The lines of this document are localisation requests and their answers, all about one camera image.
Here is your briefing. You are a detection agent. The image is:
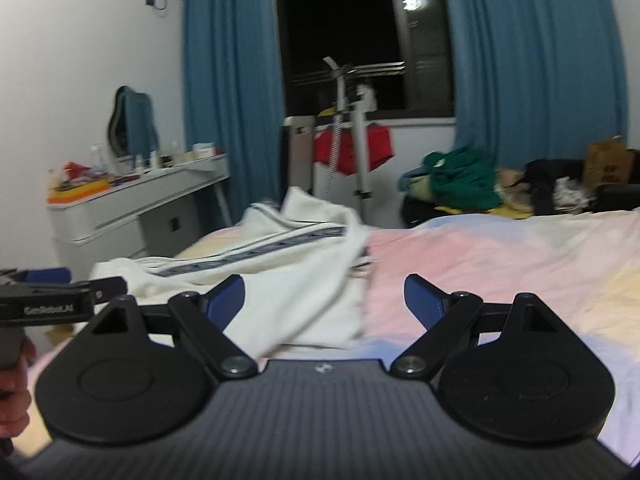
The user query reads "red garment on rack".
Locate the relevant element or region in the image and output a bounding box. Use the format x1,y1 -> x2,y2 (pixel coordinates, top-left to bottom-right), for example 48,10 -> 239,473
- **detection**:
314,124 -> 394,176

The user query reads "white garment steamer stand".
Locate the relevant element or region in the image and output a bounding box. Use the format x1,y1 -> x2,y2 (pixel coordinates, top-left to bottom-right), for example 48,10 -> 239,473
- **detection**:
323,56 -> 375,205

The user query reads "white jacket with striped trim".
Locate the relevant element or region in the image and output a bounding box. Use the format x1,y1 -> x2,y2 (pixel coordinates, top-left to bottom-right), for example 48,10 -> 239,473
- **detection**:
91,188 -> 372,358

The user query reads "black clothes pile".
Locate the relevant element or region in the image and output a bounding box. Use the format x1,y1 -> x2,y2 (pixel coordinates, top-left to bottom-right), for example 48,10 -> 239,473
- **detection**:
519,148 -> 640,216

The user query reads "white dressing table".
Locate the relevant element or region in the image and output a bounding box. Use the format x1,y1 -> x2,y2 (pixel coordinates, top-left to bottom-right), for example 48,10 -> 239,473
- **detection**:
48,154 -> 230,280

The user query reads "orange tray with clutter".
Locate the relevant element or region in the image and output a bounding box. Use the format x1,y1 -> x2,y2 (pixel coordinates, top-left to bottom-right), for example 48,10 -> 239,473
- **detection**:
47,162 -> 140,205

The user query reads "green clothes pile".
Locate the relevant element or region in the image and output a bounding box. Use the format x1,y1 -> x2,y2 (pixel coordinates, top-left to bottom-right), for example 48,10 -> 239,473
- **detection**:
398,146 -> 502,212

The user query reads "pastel pink blue bedsheet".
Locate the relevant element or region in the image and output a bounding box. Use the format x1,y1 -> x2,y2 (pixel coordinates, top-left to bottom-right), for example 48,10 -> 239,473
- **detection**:
27,209 -> 640,466

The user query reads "beige upright box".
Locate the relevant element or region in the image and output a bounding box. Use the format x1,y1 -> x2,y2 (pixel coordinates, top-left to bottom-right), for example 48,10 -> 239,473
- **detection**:
280,116 -> 316,194

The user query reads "brown paper bag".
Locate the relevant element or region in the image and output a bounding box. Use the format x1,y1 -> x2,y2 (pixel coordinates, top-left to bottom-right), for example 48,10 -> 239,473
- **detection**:
582,136 -> 634,191

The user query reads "person's left hand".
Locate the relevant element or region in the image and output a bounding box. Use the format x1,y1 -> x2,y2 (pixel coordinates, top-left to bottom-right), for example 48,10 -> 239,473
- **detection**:
0,337 -> 36,439

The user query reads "right blue curtain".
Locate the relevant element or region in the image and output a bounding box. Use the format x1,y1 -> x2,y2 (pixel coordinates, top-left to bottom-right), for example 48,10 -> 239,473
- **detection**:
446,0 -> 628,168

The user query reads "blue curtain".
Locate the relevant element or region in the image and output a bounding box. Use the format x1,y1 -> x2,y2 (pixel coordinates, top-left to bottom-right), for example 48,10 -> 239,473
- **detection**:
182,0 -> 285,220
446,0 -> 628,168

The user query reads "left blue curtain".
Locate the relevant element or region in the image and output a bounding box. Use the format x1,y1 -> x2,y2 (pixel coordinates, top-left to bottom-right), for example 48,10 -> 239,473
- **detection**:
182,0 -> 285,220

